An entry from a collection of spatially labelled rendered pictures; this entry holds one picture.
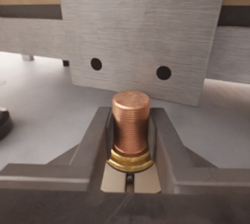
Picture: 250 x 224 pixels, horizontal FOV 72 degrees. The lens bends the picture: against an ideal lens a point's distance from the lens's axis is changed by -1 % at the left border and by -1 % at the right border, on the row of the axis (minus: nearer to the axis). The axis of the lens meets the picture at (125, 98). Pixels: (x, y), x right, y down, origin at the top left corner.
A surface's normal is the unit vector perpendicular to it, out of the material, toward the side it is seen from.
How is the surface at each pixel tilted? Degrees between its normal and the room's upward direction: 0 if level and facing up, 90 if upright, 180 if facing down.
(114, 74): 90
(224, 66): 90
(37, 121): 180
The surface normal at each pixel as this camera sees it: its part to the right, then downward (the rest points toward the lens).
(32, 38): -0.37, 0.45
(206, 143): 0.00, -0.88
